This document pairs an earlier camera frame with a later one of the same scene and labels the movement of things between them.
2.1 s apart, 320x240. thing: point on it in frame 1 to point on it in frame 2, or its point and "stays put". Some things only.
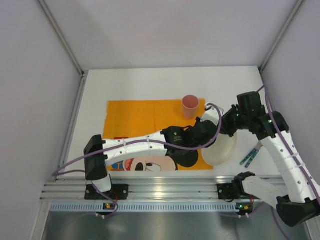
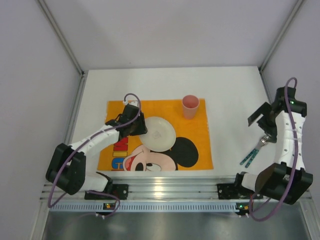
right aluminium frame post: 280,36 stays put
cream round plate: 219,152 to 161,136
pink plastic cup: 190,103 stays put
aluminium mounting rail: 174,187 stays put
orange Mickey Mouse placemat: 136,118 stays put
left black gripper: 206,128 to 139,124
